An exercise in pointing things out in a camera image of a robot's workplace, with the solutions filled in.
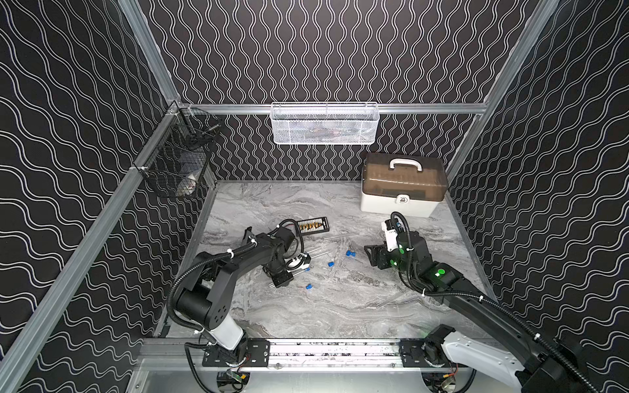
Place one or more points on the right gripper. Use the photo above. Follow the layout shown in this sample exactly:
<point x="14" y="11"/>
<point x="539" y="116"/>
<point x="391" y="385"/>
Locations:
<point x="377" y="253"/>

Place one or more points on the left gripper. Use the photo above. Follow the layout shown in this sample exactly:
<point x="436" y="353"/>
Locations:
<point x="278" y="273"/>

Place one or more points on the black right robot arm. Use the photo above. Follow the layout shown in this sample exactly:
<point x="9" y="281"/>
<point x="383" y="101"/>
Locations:
<point x="529" y="360"/>

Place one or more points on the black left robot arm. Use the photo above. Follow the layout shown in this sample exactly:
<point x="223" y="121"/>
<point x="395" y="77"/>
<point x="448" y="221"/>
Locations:
<point x="201" y="296"/>

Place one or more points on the white box brown lid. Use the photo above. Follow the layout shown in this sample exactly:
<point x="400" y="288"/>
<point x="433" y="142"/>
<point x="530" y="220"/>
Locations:
<point x="413" y="186"/>

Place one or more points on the black charging board with cable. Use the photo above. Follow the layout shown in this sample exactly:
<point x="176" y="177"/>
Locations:
<point x="313" y="226"/>

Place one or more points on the white mesh wall basket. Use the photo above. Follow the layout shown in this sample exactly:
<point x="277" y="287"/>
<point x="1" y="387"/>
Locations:
<point x="324" y="123"/>

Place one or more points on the black wire wall basket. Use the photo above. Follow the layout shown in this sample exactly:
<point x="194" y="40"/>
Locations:
<point x="178" y="165"/>

